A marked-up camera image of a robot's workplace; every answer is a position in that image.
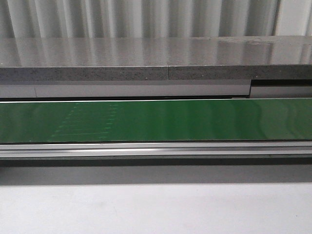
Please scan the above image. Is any green conveyor belt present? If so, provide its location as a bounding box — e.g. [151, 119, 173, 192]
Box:
[0, 98, 312, 143]

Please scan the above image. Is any aluminium conveyor frame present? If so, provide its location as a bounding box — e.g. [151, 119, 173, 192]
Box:
[0, 97, 312, 159]

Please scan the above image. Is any white pleated curtain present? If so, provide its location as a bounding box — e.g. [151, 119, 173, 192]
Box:
[0, 0, 312, 39]

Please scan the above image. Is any grey stone counter slab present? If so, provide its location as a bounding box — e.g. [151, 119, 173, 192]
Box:
[0, 36, 312, 82]

